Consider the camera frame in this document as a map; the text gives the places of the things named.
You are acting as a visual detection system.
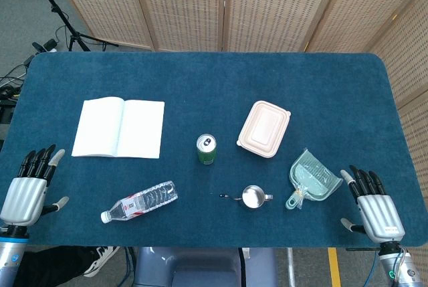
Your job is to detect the black floor cables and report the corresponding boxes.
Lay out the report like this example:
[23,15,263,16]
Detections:
[0,54,36,124]

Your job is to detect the black tripod stand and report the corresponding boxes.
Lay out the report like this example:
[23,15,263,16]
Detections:
[25,0,120,52]

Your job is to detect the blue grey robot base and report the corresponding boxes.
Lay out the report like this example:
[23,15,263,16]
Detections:
[133,246,278,287]

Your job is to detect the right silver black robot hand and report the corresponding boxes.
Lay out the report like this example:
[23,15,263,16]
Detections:
[340,165,406,244]

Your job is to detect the white notebook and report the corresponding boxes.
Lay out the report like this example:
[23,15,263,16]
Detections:
[71,96,166,160]

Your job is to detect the black white sneaker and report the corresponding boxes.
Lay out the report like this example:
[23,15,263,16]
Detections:
[82,246,120,278]

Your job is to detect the black trouser leg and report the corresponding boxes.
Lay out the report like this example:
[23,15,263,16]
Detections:
[13,246,98,287]

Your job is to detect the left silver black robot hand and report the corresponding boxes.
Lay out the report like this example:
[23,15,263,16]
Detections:
[0,144,70,227]

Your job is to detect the beige lidded food box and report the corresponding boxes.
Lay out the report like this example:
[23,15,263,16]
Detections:
[236,100,292,160]

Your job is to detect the clear plastic water bottle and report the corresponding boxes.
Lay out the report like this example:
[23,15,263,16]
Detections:
[100,180,179,224]

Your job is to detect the wooden woven folding screen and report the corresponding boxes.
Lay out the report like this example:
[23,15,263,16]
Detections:
[46,0,428,287]

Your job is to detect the metal table leg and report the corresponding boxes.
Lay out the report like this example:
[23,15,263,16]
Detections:
[286,248,298,287]

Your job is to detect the mint green dustpan set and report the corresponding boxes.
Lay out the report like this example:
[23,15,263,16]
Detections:
[285,148,344,211]

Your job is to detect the steel gooseneck pitcher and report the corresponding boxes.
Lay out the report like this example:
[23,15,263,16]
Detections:
[219,185,274,209]

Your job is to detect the blue table mat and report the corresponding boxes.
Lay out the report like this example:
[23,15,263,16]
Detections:
[0,52,425,248]

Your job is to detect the green drink can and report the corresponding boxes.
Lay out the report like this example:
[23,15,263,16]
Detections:
[196,134,217,166]

